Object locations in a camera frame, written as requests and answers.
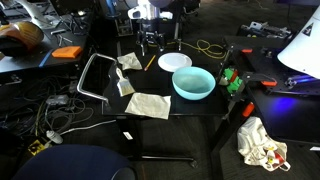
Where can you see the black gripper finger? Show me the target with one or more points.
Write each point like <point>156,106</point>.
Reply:
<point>161,46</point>
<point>143,49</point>

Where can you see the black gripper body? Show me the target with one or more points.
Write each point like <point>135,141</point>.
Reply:
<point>150,37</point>

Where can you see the yellow pencil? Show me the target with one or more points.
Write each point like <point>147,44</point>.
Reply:
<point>149,63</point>

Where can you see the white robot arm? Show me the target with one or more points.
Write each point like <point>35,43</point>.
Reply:
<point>148,15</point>

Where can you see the beige cloth near pencil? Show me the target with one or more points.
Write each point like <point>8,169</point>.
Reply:
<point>129,61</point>

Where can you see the teal bowl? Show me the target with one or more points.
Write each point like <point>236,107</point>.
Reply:
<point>193,83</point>

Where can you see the white plate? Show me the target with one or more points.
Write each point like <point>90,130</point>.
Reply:
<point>172,61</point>

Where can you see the white paint brush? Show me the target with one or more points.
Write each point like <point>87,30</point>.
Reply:
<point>124,85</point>

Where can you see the beige cloth near chair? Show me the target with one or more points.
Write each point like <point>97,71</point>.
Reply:
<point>150,105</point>

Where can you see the orange foam block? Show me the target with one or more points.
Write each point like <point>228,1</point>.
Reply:
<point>67,52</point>

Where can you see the green plastic object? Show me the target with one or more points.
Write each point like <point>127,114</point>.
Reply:
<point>233,80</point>

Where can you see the black perforated breadboard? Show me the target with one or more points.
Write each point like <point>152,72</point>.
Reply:
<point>264,60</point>

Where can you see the blue office chair seat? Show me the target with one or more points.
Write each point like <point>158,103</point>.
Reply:
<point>76,162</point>

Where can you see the metal cart handle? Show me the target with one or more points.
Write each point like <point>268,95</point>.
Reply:
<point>86,75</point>

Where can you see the black clamp orange handle lower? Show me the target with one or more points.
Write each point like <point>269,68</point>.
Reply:
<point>237,47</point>

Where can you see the black clamp orange handle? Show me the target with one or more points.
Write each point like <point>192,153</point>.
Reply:
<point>237,47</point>
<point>259,77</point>

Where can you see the black clamp orange handle upper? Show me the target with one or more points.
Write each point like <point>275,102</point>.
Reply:
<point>259,77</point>

